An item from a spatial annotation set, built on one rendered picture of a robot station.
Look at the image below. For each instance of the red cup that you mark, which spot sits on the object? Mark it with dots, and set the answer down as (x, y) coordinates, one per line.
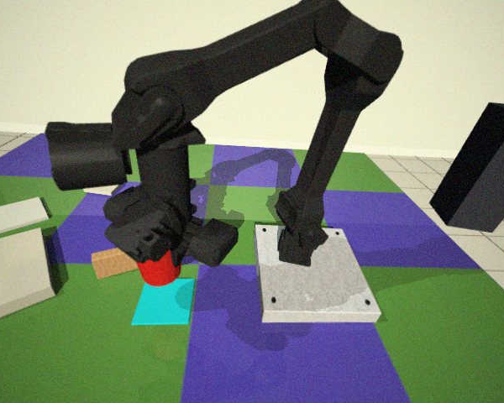
(161, 272)

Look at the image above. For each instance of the tan wooden plank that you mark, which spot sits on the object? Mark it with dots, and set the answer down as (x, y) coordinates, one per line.
(112, 262)

